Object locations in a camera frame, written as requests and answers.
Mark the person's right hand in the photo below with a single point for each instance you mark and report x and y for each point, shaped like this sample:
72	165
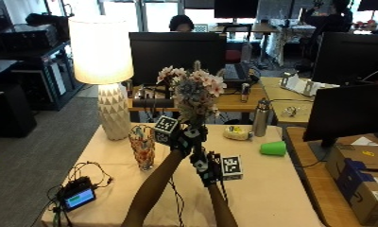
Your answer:
207	171

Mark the person's left hand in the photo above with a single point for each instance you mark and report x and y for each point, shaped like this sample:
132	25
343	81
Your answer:
181	141

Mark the pink and blue flower bouquet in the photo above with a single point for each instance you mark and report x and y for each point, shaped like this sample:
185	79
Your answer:
195	91

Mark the white marker cube left glove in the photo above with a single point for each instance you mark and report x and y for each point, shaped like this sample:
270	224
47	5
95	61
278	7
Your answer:
165	127

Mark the white marker cube glove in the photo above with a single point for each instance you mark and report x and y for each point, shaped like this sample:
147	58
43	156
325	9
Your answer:
165	127
232	167

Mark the white marker cube right glove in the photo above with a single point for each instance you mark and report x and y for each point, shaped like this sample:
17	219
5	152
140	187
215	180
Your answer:
232	167

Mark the yellow and white pouch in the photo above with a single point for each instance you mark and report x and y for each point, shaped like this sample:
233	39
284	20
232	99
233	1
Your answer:
236	133

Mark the colourful glass vase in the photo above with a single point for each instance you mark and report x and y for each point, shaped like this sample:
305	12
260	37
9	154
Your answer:
141	146

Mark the black cylinder speaker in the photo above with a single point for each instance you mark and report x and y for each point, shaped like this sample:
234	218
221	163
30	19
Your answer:
152	103

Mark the steel water bottle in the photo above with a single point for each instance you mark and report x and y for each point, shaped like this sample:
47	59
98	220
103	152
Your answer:
261	118

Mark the small metal can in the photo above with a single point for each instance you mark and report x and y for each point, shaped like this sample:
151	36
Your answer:
245	92

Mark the beige tablecloth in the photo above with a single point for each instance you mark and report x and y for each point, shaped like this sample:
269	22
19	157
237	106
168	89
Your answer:
264	189

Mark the green plastic cup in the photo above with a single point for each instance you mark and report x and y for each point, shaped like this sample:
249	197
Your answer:
273	148

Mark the black laptop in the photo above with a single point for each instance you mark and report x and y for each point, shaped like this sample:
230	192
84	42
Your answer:
236	72

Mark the small shiny metal object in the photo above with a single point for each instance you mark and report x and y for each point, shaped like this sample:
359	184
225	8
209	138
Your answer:
290	111

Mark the light wooden desk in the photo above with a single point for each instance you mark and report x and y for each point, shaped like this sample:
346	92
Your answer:
288	101

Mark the wide black monitor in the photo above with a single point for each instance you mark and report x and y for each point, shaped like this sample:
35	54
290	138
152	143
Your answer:
176	56

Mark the brown wooden side desk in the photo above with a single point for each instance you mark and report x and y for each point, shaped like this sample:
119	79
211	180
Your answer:
314	176

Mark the white paper stand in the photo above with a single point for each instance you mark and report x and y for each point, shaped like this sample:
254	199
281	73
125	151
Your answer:
300	83

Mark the small black screen device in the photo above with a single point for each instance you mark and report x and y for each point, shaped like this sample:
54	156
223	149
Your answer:
76	195

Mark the white table lamp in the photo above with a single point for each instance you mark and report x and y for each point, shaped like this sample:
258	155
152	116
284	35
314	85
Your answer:
100	53

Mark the black monitor on stand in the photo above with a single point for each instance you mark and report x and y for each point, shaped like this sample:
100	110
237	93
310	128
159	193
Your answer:
350	110

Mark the cardboard box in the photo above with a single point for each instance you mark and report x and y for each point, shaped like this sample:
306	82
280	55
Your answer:
363	183

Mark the distant black monitor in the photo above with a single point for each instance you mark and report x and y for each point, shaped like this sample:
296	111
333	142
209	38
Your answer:
236	8

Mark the black equipment rack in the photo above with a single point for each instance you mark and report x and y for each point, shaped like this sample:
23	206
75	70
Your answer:
38	69

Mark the large black monitor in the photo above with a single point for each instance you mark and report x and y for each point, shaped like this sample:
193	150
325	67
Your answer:
350	56

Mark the black cabinet box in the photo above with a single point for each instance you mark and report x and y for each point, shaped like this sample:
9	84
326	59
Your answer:
9	110

